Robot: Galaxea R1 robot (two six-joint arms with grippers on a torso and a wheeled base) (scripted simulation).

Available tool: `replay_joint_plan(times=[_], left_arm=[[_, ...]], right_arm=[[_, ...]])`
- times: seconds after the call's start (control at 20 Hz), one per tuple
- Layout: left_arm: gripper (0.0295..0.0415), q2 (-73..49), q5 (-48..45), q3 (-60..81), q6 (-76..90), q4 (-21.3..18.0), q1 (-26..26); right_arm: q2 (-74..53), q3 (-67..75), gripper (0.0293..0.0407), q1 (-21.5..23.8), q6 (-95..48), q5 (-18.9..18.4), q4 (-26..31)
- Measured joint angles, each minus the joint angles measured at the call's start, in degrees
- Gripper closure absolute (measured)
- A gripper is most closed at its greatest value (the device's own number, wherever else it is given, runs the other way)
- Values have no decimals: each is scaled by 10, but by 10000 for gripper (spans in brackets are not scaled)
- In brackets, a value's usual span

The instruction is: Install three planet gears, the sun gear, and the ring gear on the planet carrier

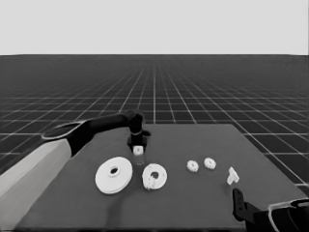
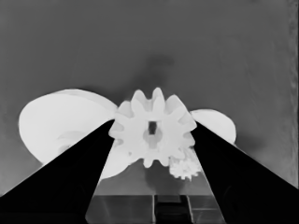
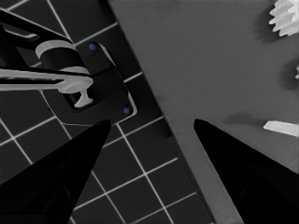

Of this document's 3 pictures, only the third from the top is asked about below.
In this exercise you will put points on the small white toothed gear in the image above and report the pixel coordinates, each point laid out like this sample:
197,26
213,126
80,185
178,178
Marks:
289,15
297,73

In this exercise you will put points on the small white T-shaped piece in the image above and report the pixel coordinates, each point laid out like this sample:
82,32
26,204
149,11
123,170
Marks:
280,127

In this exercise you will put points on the dark robot body block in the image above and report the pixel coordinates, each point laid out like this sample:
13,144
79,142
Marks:
102,81

